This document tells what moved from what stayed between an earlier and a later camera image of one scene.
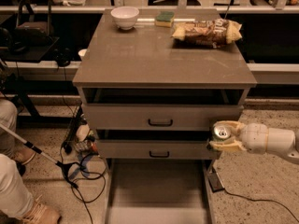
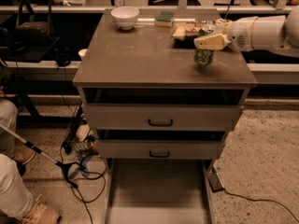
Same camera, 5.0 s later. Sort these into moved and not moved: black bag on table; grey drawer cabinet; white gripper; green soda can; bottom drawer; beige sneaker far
Moved: white gripper; green soda can
Not moved: grey drawer cabinet; beige sneaker far; black bag on table; bottom drawer
